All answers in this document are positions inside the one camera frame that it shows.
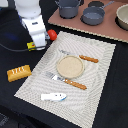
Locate red tomato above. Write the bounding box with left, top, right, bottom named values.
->
left=47, top=29, right=57, bottom=41

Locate white toy fish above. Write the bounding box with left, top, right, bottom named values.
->
left=41, top=93, right=67, bottom=101

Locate orange bread loaf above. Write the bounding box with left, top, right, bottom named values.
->
left=7, top=65, right=31, bottom=82

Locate yellow box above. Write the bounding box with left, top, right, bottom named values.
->
left=27, top=42, right=36, bottom=51

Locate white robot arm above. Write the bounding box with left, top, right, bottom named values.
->
left=14, top=0, right=49, bottom=50

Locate beige round plate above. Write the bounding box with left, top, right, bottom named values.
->
left=56, top=55, right=84, bottom=79

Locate white striped placemat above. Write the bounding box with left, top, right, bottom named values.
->
left=15, top=31, right=115, bottom=128

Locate grey pot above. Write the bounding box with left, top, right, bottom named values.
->
left=56, top=0, right=81, bottom=19

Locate grey saucepan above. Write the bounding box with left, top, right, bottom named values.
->
left=82, top=1, right=112, bottom=26

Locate brown stove board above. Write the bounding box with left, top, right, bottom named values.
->
left=48, top=0, right=128, bottom=42

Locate beige bowl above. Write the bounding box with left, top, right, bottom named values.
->
left=116, top=4, right=128, bottom=30

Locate fork with wooden handle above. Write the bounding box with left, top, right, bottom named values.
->
left=45, top=72, right=87, bottom=90

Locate knife with wooden handle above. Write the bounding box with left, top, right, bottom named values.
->
left=59, top=50, right=99, bottom=63

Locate black cable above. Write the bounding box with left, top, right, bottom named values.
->
left=0, top=41, right=34, bottom=53

